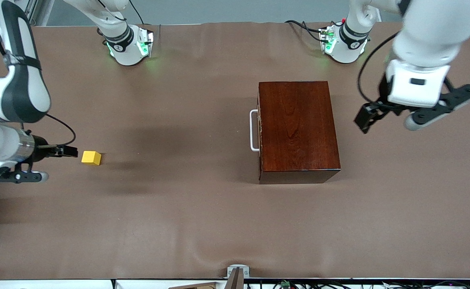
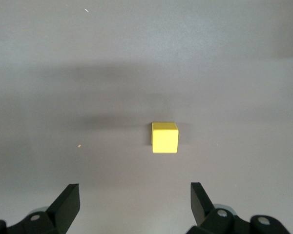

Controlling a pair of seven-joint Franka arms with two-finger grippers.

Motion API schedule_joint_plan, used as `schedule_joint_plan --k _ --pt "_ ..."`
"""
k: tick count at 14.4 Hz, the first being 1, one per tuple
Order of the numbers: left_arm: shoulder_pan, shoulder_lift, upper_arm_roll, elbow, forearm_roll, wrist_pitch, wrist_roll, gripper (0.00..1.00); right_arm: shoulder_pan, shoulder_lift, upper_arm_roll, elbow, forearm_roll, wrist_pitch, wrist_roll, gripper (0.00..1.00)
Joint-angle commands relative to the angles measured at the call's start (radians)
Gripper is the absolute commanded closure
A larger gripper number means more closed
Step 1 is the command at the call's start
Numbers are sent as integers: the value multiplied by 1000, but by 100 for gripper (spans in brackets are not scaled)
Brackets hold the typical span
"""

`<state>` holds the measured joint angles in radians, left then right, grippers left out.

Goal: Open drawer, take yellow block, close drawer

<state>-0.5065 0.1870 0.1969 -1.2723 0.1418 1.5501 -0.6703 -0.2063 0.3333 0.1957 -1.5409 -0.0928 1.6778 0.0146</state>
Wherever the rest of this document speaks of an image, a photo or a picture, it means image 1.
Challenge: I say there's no yellow block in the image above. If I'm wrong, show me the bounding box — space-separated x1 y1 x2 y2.
81 151 102 166

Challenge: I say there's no dark red wooden cabinet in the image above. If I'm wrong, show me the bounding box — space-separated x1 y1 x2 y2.
258 81 341 184

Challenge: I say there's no brown table cover sheet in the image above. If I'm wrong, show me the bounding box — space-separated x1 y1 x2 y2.
0 21 470 280

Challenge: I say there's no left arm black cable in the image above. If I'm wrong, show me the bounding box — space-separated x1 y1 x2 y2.
357 32 398 104

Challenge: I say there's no black base cable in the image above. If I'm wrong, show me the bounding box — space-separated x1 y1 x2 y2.
285 20 324 41

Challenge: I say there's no base bracket with green light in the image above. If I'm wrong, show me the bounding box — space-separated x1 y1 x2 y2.
139 27 154 57
319 26 336 55

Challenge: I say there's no light wooden board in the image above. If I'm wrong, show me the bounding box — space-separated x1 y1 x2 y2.
168 282 219 289

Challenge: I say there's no upright aluminium frame profile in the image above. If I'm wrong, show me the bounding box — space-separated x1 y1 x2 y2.
25 0 43 25

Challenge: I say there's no grey metal table clamp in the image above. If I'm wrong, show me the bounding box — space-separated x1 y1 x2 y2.
227 264 251 278

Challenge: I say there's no brown upright post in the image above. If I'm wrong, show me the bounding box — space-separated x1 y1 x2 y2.
226 267 245 289

